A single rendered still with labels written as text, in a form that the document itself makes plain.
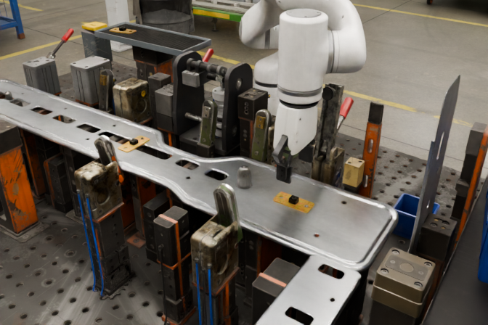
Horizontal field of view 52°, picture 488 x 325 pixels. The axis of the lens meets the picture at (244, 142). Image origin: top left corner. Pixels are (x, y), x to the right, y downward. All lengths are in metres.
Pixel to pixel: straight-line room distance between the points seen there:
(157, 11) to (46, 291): 3.10
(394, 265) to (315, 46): 0.39
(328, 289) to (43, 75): 1.24
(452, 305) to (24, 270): 1.05
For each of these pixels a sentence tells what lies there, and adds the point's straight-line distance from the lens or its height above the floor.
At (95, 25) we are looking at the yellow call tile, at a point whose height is 1.16.
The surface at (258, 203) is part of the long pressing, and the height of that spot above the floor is 1.00.
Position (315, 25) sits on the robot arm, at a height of 1.39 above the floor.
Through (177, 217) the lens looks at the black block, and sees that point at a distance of 1.05.
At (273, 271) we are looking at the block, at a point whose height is 0.98.
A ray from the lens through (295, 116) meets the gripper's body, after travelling 0.92.
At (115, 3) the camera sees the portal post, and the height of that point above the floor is 0.46.
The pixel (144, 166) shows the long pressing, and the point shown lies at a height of 1.00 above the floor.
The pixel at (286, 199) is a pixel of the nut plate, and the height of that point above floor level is 1.00.
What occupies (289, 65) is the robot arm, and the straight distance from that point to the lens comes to 0.89.
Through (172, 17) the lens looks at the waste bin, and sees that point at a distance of 4.20.
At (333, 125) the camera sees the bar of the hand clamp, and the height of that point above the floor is 1.13.
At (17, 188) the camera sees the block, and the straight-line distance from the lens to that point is 1.52.
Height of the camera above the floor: 1.62
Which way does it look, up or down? 29 degrees down
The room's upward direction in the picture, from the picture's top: straight up
